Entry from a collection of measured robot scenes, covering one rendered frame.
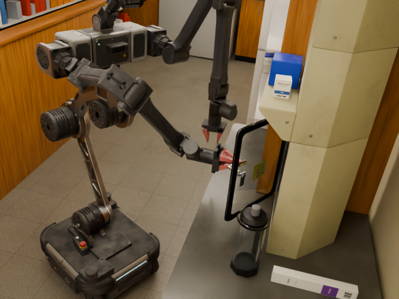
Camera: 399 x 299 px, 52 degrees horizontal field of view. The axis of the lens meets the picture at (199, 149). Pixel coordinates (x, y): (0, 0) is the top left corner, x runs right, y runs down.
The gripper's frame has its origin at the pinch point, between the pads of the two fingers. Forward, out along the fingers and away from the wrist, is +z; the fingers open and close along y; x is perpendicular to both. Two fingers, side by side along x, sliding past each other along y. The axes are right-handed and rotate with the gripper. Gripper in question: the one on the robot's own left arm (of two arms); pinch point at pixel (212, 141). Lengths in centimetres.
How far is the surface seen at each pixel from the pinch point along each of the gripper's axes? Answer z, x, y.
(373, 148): -15, -9, 65
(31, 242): 108, 14, -118
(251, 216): -7, -57, 25
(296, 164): -22, -46, 36
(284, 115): -39, -46, 29
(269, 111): -39, -46, 24
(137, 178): 108, 109, -80
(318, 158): -26, -46, 42
